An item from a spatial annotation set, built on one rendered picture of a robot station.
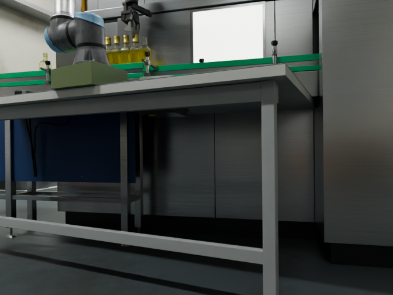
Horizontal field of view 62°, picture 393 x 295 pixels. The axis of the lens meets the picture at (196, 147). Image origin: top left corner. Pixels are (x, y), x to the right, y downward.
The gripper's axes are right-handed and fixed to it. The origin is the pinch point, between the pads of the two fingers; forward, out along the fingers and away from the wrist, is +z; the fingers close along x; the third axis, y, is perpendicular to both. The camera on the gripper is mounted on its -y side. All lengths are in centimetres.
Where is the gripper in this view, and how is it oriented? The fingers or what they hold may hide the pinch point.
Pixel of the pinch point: (135, 36)
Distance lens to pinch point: 199.6
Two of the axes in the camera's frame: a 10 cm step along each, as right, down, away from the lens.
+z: 0.1, 10.0, 0.0
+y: -9.7, 0.1, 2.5
